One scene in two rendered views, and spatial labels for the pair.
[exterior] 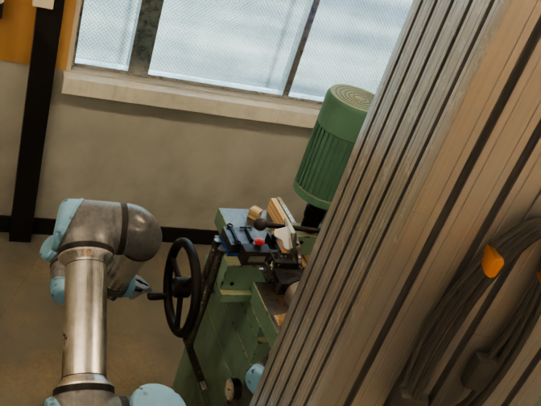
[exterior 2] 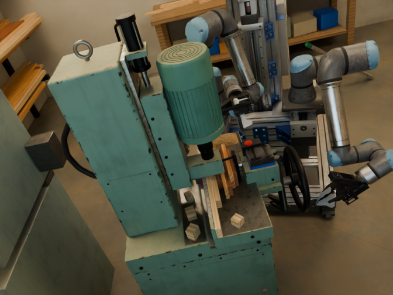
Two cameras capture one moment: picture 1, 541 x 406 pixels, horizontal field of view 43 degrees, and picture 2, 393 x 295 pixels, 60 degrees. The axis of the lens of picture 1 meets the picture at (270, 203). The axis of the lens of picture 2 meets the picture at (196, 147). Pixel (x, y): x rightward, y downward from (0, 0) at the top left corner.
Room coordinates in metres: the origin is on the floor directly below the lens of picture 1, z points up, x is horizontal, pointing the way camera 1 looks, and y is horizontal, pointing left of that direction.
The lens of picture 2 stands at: (2.64, 0.42, 1.87)
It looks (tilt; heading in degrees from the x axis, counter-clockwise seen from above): 36 degrees down; 213
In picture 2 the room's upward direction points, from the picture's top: 15 degrees counter-clockwise
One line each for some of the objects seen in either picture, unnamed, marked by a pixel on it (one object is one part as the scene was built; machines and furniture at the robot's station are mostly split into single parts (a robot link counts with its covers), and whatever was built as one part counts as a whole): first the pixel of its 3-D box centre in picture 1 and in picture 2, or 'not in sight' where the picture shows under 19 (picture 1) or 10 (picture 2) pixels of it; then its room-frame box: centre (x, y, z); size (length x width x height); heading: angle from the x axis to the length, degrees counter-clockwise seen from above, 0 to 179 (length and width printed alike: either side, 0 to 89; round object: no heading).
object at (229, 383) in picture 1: (233, 391); not in sight; (1.41, -0.08, 0.65); 0.06 x 0.04 x 0.08; 30
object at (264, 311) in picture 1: (260, 274); (240, 179); (1.68, -0.04, 0.87); 0.61 x 0.30 x 0.06; 30
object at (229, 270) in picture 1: (238, 262); (258, 166); (1.64, 0.03, 0.91); 0.15 x 0.14 x 0.09; 30
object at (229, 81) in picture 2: not in sight; (231, 87); (1.29, -0.18, 1.08); 0.11 x 0.08 x 0.09; 30
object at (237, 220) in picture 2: (255, 213); (237, 220); (1.93, 0.04, 0.92); 0.03 x 0.03 x 0.03; 72
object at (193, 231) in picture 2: not in sight; (193, 232); (1.95, -0.15, 0.82); 0.04 x 0.04 x 0.05; 83
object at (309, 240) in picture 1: (309, 241); (205, 165); (1.75, -0.15, 0.99); 0.14 x 0.07 x 0.09; 120
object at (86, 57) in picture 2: not in sight; (83, 50); (1.89, -0.38, 1.55); 0.06 x 0.02 x 0.07; 120
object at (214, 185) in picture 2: not in sight; (209, 158); (1.63, -0.19, 0.92); 0.55 x 0.02 x 0.04; 30
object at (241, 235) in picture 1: (245, 243); (257, 151); (1.63, 0.03, 0.99); 0.13 x 0.11 x 0.06; 30
